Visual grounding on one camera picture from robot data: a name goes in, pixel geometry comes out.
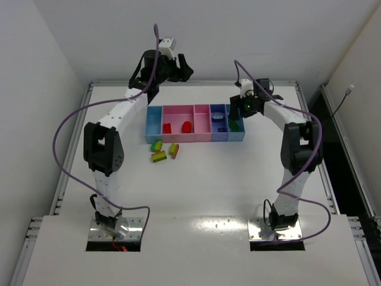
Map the lime curved lego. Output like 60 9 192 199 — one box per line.
169 143 176 155

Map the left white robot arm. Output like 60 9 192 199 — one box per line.
83 50 194 229

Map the black wall cable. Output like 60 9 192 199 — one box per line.
323 85 355 132

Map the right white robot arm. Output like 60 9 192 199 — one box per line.
229 79 323 231

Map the lime and orange lego stack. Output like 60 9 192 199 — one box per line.
151 150 167 163

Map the red lego brick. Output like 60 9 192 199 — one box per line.
163 123 172 134

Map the red apple lego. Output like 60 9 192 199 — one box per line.
182 121 192 133

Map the small pink bin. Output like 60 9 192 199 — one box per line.
194 104 212 142

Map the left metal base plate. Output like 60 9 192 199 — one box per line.
88 217 143 243

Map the purple curved lego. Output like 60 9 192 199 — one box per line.
211 112 225 122

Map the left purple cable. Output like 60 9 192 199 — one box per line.
52 23 161 239

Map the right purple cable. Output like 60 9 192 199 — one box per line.
233 60 332 244

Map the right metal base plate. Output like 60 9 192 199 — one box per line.
247 217 303 243

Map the tan lego brick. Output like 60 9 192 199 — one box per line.
171 144 179 159

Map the purple cable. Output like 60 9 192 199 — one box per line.
52 23 161 239
233 60 332 244

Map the large pink bin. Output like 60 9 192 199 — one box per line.
162 105 195 143

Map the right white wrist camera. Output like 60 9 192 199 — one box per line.
235 79 254 98

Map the dark blue bin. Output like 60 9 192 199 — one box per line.
210 104 228 142

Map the metal base plate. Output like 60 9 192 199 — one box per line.
88 217 143 243
247 217 303 243

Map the lime green round lego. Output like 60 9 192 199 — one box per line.
151 140 163 153

